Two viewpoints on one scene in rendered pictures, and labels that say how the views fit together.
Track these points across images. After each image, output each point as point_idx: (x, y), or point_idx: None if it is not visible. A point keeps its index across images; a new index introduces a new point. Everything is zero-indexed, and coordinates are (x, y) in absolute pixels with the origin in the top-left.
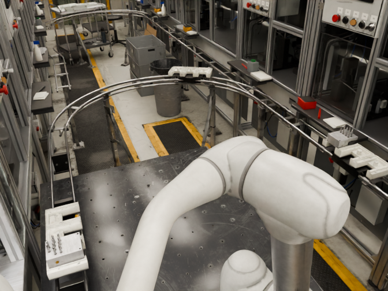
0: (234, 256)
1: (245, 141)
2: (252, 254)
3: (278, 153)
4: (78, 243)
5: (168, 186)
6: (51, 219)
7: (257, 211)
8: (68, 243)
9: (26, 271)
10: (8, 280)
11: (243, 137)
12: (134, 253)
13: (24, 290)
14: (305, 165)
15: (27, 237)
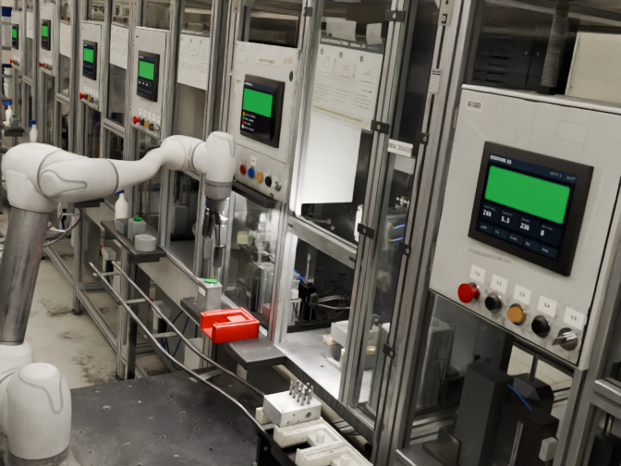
0: (51, 374)
1: (66, 158)
2: (25, 373)
3: (46, 148)
4: (273, 401)
5: (138, 163)
6: (355, 464)
7: None
8: (286, 401)
9: (328, 401)
10: (335, 383)
11: (66, 162)
12: (155, 154)
13: (312, 383)
14: (31, 144)
15: (365, 434)
